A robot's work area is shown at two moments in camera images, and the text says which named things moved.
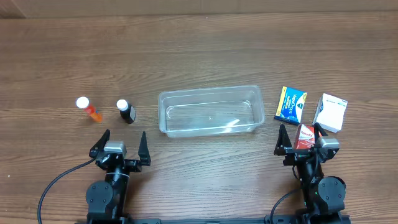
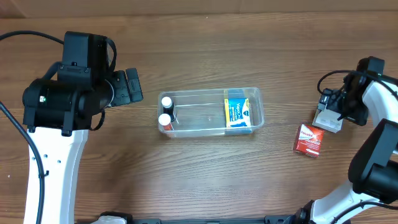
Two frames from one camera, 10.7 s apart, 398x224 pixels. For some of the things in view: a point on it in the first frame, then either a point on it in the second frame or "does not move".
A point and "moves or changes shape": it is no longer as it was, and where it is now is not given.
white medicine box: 331,112 does not move
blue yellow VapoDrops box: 291,106 -> 237,112
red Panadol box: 306,137 does not move
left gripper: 121,162 -> 122,90
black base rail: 272,220 does not move
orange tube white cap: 83,102 moves or changes shape
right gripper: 304,156 -> 339,104
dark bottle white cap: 127,112 -> 166,103
